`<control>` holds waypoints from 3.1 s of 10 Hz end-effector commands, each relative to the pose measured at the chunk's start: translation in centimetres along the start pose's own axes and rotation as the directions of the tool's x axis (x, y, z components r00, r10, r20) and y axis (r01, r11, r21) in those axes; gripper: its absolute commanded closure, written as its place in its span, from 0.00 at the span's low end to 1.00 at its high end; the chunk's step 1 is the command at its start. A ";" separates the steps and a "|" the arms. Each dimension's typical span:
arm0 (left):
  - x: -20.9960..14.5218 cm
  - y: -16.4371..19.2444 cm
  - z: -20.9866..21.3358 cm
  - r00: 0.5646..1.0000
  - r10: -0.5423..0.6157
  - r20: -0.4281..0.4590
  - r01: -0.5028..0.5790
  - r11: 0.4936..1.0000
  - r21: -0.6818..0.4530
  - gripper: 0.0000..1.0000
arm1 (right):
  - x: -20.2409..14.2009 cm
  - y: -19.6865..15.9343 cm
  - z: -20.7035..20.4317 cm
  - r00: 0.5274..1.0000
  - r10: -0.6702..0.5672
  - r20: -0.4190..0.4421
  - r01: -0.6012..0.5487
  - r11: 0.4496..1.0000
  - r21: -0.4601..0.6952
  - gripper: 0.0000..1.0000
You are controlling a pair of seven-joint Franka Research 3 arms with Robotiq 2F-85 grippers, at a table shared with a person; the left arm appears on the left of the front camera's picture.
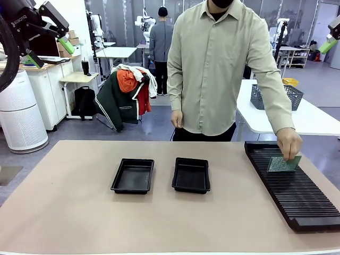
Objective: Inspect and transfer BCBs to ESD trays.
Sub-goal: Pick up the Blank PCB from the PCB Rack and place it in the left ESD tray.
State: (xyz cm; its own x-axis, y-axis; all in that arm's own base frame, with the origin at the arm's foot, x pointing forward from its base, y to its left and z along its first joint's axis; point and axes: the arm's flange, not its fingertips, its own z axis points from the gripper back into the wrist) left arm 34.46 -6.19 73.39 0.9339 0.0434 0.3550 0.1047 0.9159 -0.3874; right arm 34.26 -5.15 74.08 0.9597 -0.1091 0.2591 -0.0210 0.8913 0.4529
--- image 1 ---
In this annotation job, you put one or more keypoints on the orange garment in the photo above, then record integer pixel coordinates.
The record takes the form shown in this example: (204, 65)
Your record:
(127, 79)

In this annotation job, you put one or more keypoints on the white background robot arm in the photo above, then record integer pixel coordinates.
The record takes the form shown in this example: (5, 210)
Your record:
(95, 26)

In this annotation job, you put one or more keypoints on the red garment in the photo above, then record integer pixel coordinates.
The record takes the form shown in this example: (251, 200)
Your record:
(144, 101)

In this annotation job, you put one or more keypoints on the small wooden side table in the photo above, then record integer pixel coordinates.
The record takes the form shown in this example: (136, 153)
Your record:
(79, 78)

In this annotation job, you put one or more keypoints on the large white table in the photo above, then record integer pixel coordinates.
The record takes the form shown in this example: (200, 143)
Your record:
(305, 119)

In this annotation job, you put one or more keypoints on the green perforated circuit board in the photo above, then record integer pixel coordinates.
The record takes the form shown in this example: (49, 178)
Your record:
(280, 165)

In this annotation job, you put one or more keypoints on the person's right hand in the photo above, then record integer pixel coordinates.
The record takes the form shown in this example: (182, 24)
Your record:
(177, 119)

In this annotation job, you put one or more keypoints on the white cylindrical air purifier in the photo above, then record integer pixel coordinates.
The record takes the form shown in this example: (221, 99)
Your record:
(20, 117)

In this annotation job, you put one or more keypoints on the brown cardboard box stack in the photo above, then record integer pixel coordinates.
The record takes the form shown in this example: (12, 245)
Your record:
(69, 42)

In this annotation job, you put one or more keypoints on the person's right forearm beige sleeve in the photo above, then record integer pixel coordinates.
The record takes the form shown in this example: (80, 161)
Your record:
(175, 90)

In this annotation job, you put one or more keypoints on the low shelf with shoes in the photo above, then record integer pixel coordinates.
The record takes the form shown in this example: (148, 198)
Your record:
(295, 57)

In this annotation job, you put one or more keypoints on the white garment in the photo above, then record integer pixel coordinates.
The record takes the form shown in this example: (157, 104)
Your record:
(150, 82)

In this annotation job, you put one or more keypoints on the white storage cabinet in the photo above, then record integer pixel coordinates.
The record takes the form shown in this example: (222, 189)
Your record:
(50, 87)

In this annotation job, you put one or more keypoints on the black trousers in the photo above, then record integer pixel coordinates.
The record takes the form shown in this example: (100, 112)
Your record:
(202, 135)

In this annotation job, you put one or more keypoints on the black tripod stand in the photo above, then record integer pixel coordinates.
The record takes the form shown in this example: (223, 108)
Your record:
(281, 42)

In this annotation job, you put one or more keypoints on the person's left forearm beige sleeve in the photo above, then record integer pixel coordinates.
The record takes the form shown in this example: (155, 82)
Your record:
(277, 106)

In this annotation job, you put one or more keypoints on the person's left hand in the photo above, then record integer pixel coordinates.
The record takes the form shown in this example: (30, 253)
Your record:
(290, 144)

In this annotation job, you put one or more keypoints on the background person grey jacket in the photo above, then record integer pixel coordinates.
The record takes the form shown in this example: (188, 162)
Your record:
(160, 45)

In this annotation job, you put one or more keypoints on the black slotted board rack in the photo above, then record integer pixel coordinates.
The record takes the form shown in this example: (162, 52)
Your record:
(297, 194)

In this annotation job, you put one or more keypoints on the open laptop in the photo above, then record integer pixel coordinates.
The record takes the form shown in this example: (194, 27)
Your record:
(45, 49)

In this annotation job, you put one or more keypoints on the white background humanoid robot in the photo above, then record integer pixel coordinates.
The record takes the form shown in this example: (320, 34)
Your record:
(144, 24)

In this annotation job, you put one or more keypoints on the black plastic ESD tray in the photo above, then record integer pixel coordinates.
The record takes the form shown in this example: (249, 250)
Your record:
(191, 175)
(132, 176)

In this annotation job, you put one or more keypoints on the white height desk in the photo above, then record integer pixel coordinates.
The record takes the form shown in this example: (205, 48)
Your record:
(115, 51)

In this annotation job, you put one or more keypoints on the black backpack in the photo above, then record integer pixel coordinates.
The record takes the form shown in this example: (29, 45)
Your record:
(84, 102)

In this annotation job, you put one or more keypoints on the beige button shirt torso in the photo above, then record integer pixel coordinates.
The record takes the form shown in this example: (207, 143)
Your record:
(212, 66)

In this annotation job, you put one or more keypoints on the yellow bin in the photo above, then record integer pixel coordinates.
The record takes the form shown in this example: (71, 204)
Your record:
(290, 81)

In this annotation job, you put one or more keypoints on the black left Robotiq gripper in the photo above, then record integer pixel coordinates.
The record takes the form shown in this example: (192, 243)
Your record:
(20, 22)

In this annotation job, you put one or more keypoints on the grey mesh basket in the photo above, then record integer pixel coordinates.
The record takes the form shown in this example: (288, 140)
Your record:
(295, 98)

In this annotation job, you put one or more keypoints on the dark green striped jacket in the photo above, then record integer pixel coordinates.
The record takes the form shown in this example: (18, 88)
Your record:
(114, 103)

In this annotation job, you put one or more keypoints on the dark tumbler cup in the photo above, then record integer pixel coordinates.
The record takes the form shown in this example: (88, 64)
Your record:
(85, 67)

